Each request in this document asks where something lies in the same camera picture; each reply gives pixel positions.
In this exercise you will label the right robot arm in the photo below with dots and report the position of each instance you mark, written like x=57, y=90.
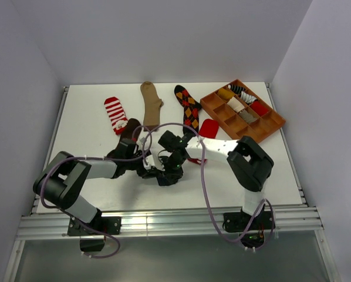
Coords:
x=250, y=164

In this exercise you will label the orange compartment tray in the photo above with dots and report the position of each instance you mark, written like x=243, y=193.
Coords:
x=233, y=125

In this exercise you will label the black white striped rolled sock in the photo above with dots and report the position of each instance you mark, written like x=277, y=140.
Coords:
x=236, y=88

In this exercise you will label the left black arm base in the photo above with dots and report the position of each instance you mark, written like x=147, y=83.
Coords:
x=95, y=235

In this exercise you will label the tan sock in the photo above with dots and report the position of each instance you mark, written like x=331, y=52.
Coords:
x=152, y=105

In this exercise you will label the brown striped-cuff sock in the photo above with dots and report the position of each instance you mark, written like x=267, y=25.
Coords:
x=131, y=131

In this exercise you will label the red rolled sock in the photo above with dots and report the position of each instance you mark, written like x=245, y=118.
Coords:
x=258, y=108

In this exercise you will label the mustard rolled sock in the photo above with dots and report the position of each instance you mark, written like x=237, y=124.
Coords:
x=225, y=94

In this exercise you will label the cream rolled sock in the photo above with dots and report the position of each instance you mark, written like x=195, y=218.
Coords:
x=235, y=105

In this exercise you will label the navy blue sock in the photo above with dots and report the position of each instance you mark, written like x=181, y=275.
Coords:
x=169, y=178

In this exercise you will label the red patterned sock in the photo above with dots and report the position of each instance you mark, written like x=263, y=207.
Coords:
x=209, y=128

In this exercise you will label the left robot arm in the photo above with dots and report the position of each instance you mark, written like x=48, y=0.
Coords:
x=61, y=182

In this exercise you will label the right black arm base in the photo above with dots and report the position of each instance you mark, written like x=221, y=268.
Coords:
x=236, y=222

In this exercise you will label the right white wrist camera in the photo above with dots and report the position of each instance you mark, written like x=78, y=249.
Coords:
x=160, y=166

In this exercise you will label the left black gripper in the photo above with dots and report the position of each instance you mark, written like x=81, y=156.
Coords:
x=144, y=173

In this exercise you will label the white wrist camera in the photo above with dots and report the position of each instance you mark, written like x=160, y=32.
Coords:
x=160, y=166
x=150, y=162

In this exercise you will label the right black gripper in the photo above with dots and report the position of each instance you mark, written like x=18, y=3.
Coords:
x=167, y=170

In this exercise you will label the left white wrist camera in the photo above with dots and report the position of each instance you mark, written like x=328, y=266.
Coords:
x=150, y=162

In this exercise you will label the white grey striped rolled sock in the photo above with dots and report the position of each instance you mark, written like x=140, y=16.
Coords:
x=247, y=98

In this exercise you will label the black argyle sock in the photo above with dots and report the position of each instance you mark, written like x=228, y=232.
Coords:
x=191, y=109

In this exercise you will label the red white striped sock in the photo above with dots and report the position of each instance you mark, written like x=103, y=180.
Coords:
x=116, y=114

